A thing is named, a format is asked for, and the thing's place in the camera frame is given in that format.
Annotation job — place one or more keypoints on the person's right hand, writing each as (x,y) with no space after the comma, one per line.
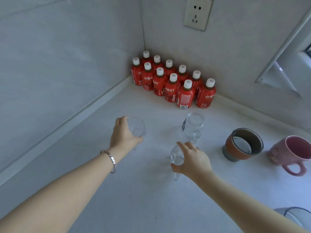
(196,163)

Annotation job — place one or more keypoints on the person's left hand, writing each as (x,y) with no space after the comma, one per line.
(121,139)

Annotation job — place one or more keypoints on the person's left thumb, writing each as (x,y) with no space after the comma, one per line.
(137,140)

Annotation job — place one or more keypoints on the person's right thumb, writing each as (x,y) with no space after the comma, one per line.
(176,168)

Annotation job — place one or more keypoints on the clear drinking glass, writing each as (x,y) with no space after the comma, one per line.
(176,156)
(136,127)

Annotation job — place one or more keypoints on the person's right forearm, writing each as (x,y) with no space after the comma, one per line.
(243,206)

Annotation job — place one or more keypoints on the person's left forearm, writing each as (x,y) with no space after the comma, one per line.
(63,194)

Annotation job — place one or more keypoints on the clear glass jar mug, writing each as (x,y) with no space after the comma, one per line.
(193,127)

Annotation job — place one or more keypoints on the orange and grey ceramic cup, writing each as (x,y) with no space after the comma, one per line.
(234,149)

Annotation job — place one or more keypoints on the group of red juice bottles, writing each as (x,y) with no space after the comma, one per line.
(173,88)

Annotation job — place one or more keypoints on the pink ceramic mug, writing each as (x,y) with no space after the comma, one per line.
(279,151)

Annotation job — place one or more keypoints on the clear dark-rimmed container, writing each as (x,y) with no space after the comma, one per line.
(297,214)

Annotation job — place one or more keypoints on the white wall socket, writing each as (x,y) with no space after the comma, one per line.
(198,13)

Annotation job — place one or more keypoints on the white window frame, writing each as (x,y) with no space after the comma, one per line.
(279,55)

